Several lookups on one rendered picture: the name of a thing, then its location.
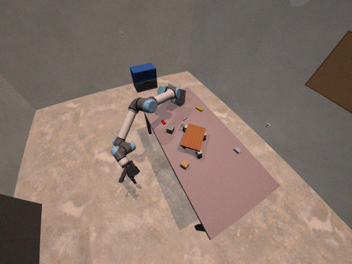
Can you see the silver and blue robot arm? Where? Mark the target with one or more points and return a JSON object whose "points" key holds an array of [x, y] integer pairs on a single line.
{"points": [[148, 105]]}

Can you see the wheeled dolly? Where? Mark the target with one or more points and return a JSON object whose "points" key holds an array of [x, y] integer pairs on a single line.
{"points": [[193, 138]]}

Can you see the small brown box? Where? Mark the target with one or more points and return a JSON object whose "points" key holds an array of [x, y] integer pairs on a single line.
{"points": [[184, 164]]}

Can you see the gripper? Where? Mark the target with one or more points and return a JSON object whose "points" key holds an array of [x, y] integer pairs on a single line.
{"points": [[132, 173]]}

